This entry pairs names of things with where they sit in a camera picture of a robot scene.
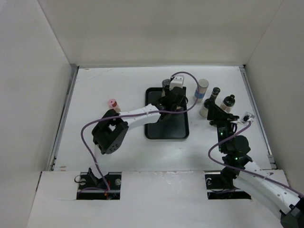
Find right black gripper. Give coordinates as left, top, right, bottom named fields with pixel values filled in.
left=207, top=102, right=239, bottom=152

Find yellow cap spice bottle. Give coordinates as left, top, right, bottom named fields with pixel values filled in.
left=170, top=104, right=182, bottom=112

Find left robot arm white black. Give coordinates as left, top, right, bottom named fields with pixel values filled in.
left=92, top=87, right=187, bottom=155

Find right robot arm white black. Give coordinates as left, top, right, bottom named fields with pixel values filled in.
left=207, top=99, right=304, bottom=228

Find black knob cap bottle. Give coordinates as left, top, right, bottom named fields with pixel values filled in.
left=220, top=95, right=236, bottom=113

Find tall dark pepper grinder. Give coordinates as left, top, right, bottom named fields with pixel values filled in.
left=210, top=87, right=220, bottom=101

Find black cap spice bottle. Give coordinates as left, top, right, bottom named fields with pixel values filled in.
left=199, top=98, right=213, bottom=118

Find black plastic tray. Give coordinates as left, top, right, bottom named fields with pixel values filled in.
left=144, top=87, right=190, bottom=140

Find silver lid blue label jar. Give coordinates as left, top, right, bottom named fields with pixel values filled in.
left=193, top=79, right=209, bottom=102

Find pink cap spice bottle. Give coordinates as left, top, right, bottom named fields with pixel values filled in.
left=108, top=98, right=121, bottom=112

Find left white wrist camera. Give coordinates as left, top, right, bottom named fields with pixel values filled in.
left=169, top=75, right=184, bottom=90

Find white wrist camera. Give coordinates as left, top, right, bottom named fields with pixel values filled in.
left=240, top=112, right=255, bottom=124
left=169, top=75, right=184, bottom=90

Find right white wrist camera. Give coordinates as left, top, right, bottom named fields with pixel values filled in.
left=240, top=112, right=255, bottom=124

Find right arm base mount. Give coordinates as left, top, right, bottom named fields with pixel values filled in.
left=205, top=171, right=251, bottom=200

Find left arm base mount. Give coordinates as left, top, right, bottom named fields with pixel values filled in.
left=74, top=168, right=122, bottom=200

